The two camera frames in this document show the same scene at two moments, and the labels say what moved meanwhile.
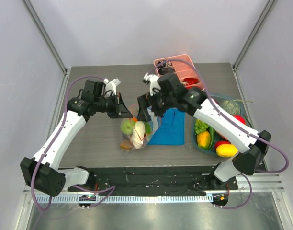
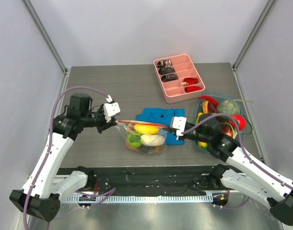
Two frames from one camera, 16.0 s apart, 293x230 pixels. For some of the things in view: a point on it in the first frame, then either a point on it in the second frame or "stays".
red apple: [241, 119] stays
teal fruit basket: [206, 140] stays
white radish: [138, 134] to [151, 140]
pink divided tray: [181, 64] stays
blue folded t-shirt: [172, 132] stays
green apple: [127, 126] to [134, 144]
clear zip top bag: [135, 133] to [144, 138]
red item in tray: [189, 81] stays
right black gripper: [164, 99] to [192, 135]
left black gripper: [119, 110] to [105, 125]
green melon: [231, 107] stays
